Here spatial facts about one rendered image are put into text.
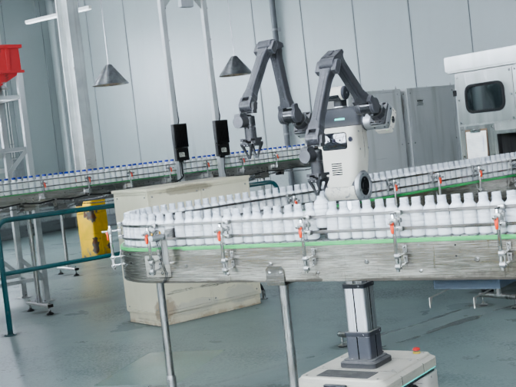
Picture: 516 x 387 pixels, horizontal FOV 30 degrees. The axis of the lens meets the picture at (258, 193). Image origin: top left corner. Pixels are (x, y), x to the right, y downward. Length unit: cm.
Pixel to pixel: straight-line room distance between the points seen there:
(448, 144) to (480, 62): 337
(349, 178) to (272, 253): 69
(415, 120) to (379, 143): 63
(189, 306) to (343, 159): 383
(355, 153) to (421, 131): 616
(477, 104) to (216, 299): 281
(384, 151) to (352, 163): 571
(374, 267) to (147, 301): 448
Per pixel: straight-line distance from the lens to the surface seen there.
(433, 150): 1113
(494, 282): 426
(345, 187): 489
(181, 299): 837
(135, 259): 498
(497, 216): 384
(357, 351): 504
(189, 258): 472
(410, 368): 502
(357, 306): 500
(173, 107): 1051
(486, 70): 810
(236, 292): 870
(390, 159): 1063
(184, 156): 1047
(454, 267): 401
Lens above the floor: 146
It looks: 3 degrees down
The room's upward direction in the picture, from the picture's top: 6 degrees counter-clockwise
